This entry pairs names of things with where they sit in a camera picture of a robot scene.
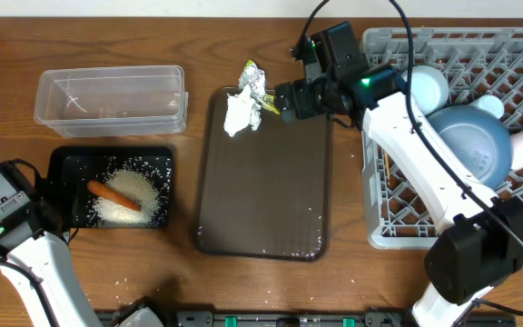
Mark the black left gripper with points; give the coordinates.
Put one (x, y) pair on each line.
(37, 198)

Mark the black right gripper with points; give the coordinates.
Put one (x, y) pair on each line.
(298, 88)

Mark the orange carrot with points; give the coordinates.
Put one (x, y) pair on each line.
(108, 193)

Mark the yellow snack packet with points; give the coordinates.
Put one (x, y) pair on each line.
(268, 103)

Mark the light blue bowl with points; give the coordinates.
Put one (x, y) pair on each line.
(429, 88)

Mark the silver foil wrapper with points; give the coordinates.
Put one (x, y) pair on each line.
(255, 78)

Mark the pile of white rice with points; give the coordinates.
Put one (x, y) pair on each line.
(145, 180)

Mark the white napkin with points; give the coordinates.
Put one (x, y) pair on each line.
(242, 111)

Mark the dark blue plate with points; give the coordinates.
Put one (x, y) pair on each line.
(479, 140)

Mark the light blue cup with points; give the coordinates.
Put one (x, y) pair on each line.
(490, 104)

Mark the wooden chopstick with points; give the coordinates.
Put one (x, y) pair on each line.
(387, 164)

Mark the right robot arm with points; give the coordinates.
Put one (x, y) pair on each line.
(480, 240)

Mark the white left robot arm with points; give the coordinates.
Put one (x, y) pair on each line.
(36, 260)

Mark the grey dishwasher rack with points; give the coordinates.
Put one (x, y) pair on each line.
(475, 61)

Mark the black rectangular tray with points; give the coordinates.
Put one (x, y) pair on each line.
(74, 166)

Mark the clear plastic bin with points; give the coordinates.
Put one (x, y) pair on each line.
(113, 101)

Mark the brown serving tray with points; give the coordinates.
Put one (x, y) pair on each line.
(264, 193)

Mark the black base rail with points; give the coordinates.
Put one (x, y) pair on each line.
(369, 319)

